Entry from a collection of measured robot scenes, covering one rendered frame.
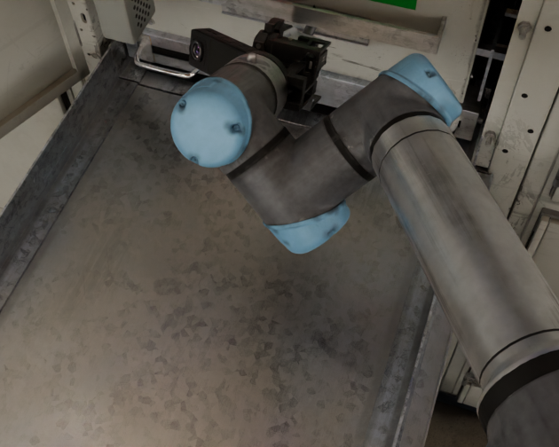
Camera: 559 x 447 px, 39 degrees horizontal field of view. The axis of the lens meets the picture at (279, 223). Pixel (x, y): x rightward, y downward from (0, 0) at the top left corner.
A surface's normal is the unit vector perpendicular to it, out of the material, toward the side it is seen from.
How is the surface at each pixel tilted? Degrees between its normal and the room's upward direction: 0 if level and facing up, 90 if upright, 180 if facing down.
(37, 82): 90
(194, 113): 61
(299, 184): 44
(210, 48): 65
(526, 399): 40
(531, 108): 90
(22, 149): 90
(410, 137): 23
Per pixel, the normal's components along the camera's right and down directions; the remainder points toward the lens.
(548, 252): -0.33, 0.79
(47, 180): 0.94, 0.27
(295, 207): -0.07, 0.30
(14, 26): 0.75, 0.54
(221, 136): -0.29, 0.42
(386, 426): -0.02, -0.55
